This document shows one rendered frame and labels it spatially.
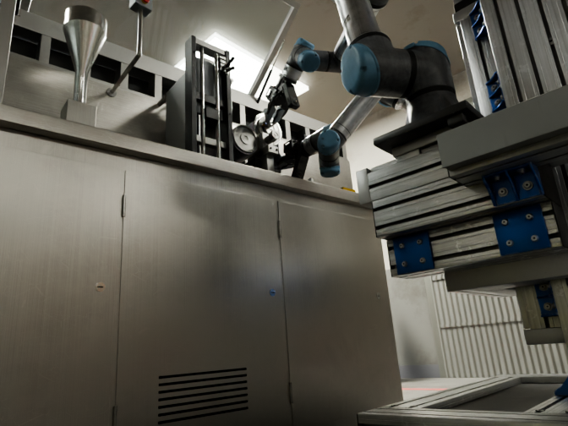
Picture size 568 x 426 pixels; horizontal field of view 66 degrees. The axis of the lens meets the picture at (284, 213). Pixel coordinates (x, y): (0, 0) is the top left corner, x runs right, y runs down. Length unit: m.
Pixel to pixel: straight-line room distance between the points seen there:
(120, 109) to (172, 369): 1.18
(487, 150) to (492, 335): 3.61
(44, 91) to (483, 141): 1.54
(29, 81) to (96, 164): 0.80
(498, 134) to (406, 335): 4.01
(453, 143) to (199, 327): 0.74
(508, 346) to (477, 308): 0.39
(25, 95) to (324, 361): 1.39
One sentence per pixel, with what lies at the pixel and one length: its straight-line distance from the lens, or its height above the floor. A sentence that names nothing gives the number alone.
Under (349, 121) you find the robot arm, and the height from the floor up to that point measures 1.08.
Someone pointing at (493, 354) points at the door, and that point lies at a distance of 4.40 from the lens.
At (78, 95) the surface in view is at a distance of 1.64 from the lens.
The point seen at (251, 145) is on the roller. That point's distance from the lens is 1.79.
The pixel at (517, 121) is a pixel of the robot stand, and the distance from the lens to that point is 0.85.
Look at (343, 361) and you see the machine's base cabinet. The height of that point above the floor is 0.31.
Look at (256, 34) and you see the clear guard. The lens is 2.32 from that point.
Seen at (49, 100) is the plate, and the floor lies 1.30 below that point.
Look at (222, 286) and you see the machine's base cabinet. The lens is 1.21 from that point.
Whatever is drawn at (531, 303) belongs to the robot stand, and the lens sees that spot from 1.17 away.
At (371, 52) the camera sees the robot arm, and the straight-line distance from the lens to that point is 1.07.
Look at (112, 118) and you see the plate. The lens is 1.93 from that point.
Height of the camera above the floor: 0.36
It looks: 17 degrees up
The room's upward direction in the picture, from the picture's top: 4 degrees counter-clockwise
